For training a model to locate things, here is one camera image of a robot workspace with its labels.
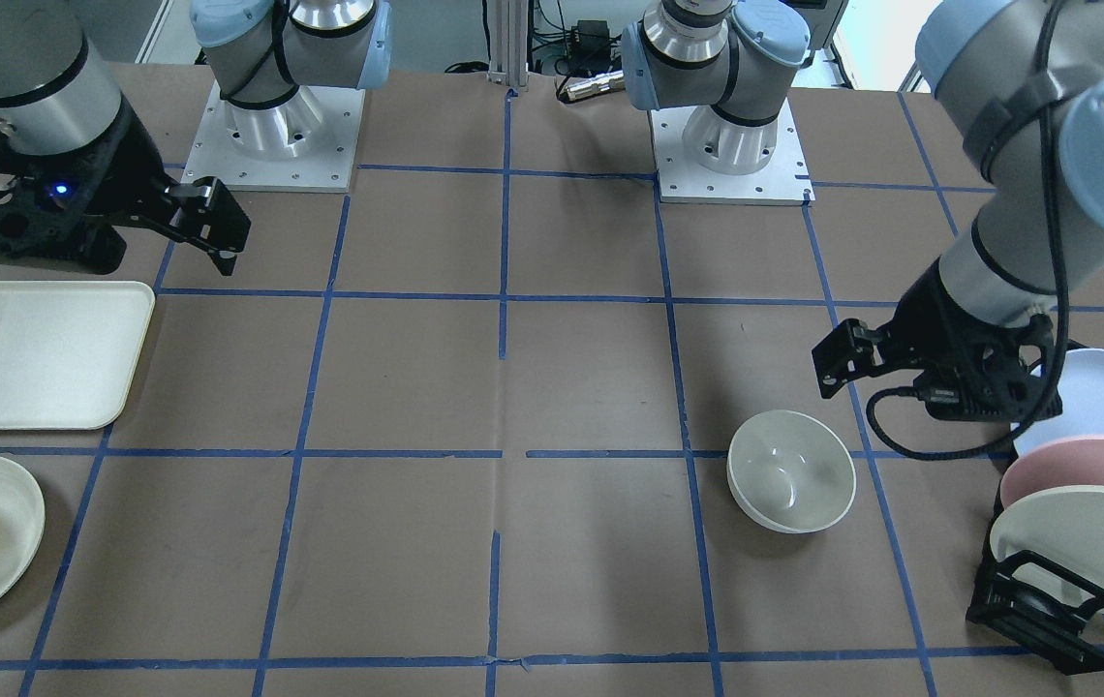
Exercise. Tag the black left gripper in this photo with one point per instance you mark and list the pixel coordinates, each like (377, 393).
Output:
(930, 315)

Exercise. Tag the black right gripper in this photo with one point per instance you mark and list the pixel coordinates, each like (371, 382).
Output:
(131, 166)

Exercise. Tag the white ceramic bowl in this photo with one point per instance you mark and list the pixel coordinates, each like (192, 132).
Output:
(790, 473)

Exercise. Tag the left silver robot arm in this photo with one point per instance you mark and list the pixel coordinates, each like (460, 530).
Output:
(1023, 82)

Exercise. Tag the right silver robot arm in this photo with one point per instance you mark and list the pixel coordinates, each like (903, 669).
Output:
(58, 89)

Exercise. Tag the cream rectangular tray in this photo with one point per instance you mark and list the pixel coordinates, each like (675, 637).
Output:
(69, 351)

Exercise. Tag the pink plate in rack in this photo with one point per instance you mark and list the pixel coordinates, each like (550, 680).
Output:
(1071, 461)

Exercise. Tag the black plate rack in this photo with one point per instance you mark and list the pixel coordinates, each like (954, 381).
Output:
(1032, 618)

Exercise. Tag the cream plate in rack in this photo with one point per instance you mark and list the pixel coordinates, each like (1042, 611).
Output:
(1064, 525)

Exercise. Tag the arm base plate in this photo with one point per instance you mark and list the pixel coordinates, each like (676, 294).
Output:
(702, 159)
(306, 145)

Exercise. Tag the aluminium frame post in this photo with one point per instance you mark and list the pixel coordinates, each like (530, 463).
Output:
(508, 34)

